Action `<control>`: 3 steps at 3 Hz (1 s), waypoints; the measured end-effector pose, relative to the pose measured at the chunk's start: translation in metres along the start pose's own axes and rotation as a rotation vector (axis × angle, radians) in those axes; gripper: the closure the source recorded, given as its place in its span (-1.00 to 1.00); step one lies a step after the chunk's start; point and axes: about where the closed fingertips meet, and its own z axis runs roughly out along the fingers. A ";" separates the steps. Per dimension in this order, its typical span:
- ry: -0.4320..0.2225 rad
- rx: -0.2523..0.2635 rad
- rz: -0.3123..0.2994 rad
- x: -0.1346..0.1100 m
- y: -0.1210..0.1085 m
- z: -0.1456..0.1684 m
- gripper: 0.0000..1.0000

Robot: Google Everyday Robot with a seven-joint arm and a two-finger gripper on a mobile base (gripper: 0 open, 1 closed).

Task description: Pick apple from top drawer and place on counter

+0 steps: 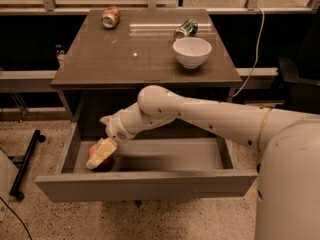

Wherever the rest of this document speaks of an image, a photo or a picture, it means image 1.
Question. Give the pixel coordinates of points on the green soda can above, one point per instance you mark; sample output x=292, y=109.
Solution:
x=187, y=29

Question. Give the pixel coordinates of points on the black office chair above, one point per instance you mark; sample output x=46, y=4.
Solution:
x=300, y=77

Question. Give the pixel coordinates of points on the white ceramic bowl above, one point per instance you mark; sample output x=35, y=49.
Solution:
x=191, y=52

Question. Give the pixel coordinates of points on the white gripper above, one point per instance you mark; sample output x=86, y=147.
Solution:
x=114, y=128

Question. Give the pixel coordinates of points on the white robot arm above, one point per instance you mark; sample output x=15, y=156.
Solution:
x=250, y=126

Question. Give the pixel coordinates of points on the red soda can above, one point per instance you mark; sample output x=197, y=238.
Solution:
x=110, y=17

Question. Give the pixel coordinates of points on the open grey drawer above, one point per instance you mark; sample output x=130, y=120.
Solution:
x=178, y=161

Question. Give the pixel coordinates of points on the red apple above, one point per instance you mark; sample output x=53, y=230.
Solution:
x=100, y=156

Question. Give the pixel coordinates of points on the black wheeled stand leg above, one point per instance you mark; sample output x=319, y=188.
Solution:
x=23, y=164

